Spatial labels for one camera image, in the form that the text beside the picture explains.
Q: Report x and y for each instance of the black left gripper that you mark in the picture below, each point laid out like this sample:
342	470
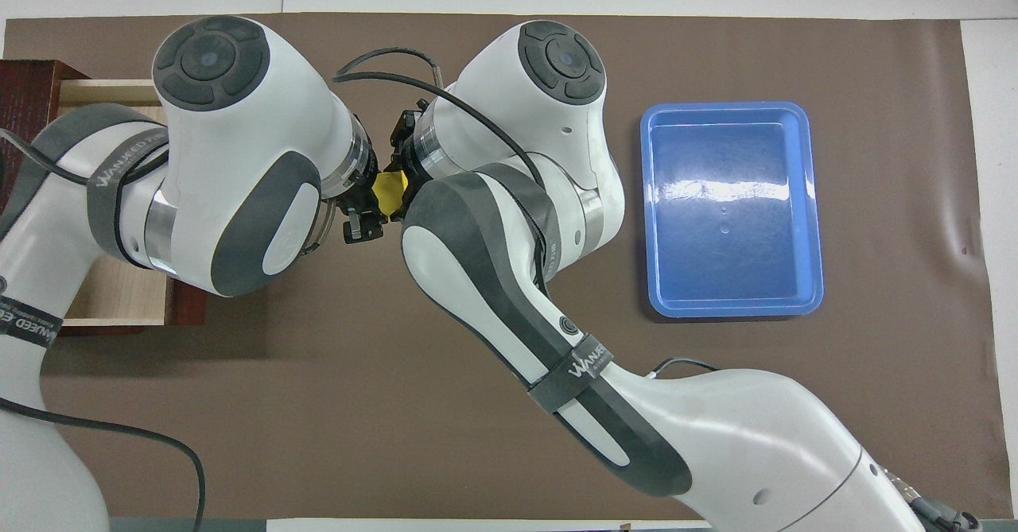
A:
362	190

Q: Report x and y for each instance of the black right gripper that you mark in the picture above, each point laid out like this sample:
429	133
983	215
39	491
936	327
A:
404	142

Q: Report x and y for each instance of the yellow cube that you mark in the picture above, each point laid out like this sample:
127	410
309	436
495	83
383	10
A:
388	192

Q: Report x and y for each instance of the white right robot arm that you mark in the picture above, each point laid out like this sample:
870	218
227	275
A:
493	277

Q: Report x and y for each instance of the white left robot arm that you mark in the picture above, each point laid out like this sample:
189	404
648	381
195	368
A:
238	158

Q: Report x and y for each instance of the brown table mat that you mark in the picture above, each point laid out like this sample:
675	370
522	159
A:
358	405

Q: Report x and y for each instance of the blue plastic tray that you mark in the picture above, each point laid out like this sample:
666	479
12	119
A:
732	262

